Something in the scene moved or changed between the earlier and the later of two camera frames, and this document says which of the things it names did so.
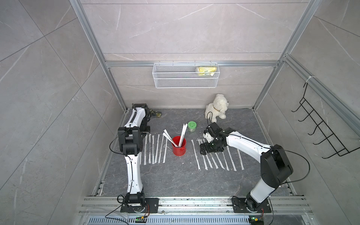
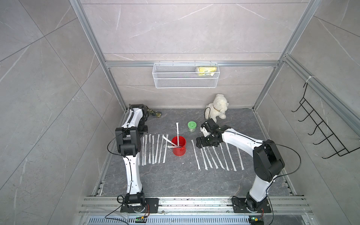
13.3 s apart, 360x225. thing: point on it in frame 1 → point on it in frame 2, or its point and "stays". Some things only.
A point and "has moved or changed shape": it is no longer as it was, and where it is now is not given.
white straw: x=242 y=168 stays
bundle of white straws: x=184 y=129 has moved or changed shape
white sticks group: x=216 y=166 stays
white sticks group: x=222 y=167 stays
